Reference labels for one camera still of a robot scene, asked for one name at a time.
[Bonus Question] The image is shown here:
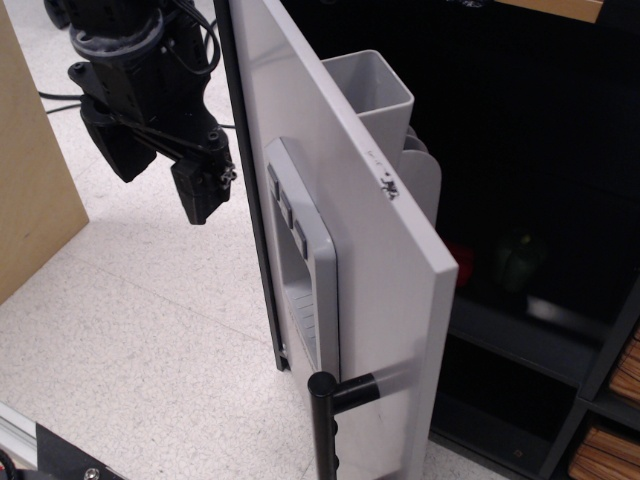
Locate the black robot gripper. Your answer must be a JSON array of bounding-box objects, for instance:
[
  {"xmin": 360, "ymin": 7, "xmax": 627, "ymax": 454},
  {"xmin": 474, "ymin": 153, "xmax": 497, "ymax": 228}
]
[{"xmin": 68, "ymin": 10, "xmax": 235, "ymax": 225}]

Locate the grey toy fridge door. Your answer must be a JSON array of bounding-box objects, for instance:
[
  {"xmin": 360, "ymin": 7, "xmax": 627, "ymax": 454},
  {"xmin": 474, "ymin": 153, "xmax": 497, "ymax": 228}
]
[{"xmin": 215, "ymin": 1, "xmax": 458, "ymax": 479}]

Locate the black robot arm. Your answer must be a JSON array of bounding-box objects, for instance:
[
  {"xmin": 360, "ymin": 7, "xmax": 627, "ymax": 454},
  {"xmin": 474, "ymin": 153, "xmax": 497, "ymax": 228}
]
[{"xmin": 46, "ymin": 1, "xmax": 236, "ymax": 225}]

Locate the black fridge cabinet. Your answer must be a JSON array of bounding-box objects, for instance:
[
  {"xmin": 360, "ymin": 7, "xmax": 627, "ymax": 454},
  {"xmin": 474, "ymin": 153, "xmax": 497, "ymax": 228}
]
[{"xmin": 279, "ymin": 0, "xmax": 640, "ymax": 480}]

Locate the light wooden panel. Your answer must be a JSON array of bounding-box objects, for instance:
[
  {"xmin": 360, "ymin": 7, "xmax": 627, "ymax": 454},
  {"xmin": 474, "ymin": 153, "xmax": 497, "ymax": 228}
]
[{"xmin": 1, "ymin": 7, "xmax": 89, "ymax": 301}]

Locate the grey water dispenser panel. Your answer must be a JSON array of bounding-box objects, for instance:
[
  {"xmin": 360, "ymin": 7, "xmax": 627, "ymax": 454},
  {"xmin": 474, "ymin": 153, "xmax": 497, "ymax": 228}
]
[{"xmin": 264, "ymin": 138, "xmax": 340, "ymax": 382}]

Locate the grey door shelf bin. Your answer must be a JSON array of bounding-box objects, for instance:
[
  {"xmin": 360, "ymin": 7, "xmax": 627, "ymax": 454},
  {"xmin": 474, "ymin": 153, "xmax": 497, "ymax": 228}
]
[{"xmin": 323, "ymin": 50, "xmax": 442, "ymax": 224}]

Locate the red bell pepper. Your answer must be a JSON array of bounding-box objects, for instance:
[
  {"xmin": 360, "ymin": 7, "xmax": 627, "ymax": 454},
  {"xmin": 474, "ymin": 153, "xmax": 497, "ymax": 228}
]
[{"xmin": 445, "ymin": 241, "xmax": 475, "ymax": 287}]

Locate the green bell pepper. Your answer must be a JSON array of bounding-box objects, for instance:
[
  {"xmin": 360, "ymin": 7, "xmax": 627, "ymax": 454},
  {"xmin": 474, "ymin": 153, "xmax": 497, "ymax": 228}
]
[{"xmin": 491, "ymin": 229, "xmax": 548, "ymax": 293}]

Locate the wooden shelf top edge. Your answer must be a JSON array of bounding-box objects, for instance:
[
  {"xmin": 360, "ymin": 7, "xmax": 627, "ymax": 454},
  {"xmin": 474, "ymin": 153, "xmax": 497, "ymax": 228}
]
[{"xmin": 496, "ymin": 0, "xmax": 604, "ymax": 24}]

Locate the wooden drawer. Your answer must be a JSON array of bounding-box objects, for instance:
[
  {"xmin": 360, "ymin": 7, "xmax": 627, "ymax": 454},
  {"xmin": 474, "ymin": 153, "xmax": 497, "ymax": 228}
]
[
  {"xmin": 609, "ymin": 327, "xmax": 640, "ymax": 404},
  {"xmin": 568, "ymin": 426, "xmax": 639, "ymax": 480}
]

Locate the wooden lower drawer front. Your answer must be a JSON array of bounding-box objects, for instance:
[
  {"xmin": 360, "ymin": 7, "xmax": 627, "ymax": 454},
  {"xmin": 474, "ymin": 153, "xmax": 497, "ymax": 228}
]
[{"xmin": 568, "ymin": 426, "xmax": 639, "ymax": 480}]

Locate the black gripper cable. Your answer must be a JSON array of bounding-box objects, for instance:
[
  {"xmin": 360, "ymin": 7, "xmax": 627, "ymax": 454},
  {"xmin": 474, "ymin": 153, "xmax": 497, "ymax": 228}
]
[{"xmin": 169, "ymin": 0, "xmax": 221, "ymax": 76}]

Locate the black fridge door handle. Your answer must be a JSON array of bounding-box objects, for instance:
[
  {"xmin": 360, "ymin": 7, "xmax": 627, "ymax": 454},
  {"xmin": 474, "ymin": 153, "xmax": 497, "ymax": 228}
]
[{"xmin": 307, "ymin": 371, "xmax": 380, "ymax": 479}]

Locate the aluminium frame rail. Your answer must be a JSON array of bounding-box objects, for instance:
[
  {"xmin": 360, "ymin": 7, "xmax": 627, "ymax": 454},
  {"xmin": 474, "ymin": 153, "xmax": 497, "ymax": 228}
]
[{"xmin": 0, "ymin": 403, "xmax": 38, "ymax": 470}]

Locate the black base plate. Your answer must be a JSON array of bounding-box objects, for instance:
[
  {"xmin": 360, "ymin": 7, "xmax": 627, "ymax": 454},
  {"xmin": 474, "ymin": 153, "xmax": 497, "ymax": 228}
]
[{"xmin": 36, "ymin": 423, "xmax": 124, "ymax": 480}]

